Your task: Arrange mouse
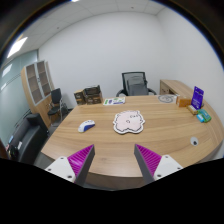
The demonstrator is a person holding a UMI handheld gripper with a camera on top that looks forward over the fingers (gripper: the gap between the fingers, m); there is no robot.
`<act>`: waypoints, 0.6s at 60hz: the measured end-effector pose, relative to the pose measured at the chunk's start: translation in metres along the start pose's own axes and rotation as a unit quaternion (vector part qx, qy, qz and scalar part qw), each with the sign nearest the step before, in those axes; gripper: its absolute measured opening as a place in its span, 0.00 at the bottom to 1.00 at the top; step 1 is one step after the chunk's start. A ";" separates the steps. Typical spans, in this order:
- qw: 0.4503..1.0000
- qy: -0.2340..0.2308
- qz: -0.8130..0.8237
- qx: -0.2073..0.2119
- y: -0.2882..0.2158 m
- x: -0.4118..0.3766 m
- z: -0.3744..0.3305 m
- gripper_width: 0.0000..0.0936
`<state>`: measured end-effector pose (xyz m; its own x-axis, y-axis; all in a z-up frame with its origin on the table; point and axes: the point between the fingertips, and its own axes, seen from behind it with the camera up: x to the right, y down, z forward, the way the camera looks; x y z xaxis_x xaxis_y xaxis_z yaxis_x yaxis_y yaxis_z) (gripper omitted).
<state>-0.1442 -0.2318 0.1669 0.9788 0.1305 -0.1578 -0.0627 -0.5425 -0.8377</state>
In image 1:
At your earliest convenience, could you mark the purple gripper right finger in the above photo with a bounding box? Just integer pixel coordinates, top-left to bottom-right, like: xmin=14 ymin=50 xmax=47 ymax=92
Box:
xmin=134 ymin=144 xmax=182 ymax=184

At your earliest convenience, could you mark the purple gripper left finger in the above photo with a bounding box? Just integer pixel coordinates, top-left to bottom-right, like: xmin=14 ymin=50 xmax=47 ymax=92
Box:
xmin=46 ymin=145 xmax=95 ymax=186

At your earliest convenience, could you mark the white and blue computer mouse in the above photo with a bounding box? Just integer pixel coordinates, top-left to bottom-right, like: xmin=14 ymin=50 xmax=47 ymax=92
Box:
xmin=78 ymin=120 xmax=95 ymax=133

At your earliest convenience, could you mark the pink cartoon mouse pad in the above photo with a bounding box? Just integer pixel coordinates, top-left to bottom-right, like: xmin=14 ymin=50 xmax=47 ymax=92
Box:
xmin=113 ymin=110 xmax=145 ymax=134

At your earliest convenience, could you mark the black leather sofa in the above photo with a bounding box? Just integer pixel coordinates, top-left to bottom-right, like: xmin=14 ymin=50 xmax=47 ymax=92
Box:
xmin=8 ymin=113 xmax=48 ymax=165

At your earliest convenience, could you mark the black side chair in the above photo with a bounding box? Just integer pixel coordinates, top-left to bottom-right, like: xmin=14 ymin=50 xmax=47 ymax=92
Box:
xmin=48 ymin=88 xmax=68 ymax=118

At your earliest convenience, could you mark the blue small box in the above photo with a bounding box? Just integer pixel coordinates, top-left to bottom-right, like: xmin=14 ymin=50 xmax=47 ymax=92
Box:
xmin=196 ymin=114 xmax=204 ymax=123

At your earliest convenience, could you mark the round white coaster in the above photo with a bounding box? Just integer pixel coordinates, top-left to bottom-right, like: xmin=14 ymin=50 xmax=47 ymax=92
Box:
xmin=158 ymin=94 xmax=176 ymax=103

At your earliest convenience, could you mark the orange tissue box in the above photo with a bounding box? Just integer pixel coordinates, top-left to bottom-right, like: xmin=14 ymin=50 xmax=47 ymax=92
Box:
xmin=177 ymin=96 xmax=191 ymax=107

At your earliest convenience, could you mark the green small box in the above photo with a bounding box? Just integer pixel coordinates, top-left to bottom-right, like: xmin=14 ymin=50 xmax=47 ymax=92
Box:
xmin=198 ymin=109 xmax=211 ymax=123

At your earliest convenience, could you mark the brown cardboard box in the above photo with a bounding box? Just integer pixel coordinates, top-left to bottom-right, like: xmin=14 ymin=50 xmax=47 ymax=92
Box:
xmin=74 ymin=90 xmax=86 ymax=105

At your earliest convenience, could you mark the green and white leaflet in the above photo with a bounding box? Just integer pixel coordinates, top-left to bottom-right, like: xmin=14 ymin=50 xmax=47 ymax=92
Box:
xmin=103 ymin=97 xmax=125 ymax=106

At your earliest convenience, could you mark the black crate on box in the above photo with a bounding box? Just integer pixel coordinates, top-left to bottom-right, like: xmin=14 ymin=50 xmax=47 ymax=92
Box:
xmin=84 ymin=85 xmax=102 ymax=105

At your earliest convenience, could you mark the wooden side cabinet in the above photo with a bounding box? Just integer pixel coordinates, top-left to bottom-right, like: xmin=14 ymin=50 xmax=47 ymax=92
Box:
xmin=160 ymin=79 xmax=193 ymax=98

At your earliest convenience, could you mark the black mesh office chair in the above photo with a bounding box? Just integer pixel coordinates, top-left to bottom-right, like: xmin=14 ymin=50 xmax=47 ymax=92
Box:
xmin=116 ymin=72 xmax=156 ymax=96

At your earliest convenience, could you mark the wooden bookcase cabinet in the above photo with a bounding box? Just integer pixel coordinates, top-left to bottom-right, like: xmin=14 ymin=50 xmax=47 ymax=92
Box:
xmin=21 ymin=61 xmax=53 ymax=127

